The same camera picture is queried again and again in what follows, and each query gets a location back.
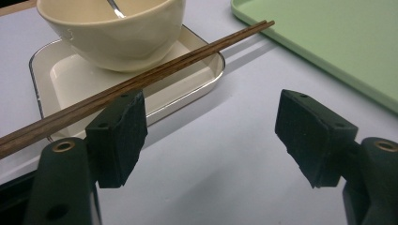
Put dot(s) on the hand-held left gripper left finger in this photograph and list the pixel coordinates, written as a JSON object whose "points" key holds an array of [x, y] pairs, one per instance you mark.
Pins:
{"points": [[119, 140]]}

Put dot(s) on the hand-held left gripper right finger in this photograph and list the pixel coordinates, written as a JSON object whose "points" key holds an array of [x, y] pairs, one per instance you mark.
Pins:
{"points": [[309, 137]]}

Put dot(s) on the brown wooden chopstick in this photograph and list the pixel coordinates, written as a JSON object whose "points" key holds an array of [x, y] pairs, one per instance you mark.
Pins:
{"points": [[62, 124], [62, 114]]}

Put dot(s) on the cream square plate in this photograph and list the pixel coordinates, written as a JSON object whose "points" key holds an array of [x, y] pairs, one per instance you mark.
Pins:
{"points": [[72, 78]]}

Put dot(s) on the cream ceramic bowl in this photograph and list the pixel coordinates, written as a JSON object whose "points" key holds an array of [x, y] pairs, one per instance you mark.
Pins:
{"points": [[125, 40]]}

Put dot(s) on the green plastic tray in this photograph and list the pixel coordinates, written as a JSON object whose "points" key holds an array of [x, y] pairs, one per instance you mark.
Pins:
{"points": [[328, 37]]}

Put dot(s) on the metal spoon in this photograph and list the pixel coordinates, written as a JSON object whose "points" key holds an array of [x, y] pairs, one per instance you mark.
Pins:
{"points": [[117, 11]]}

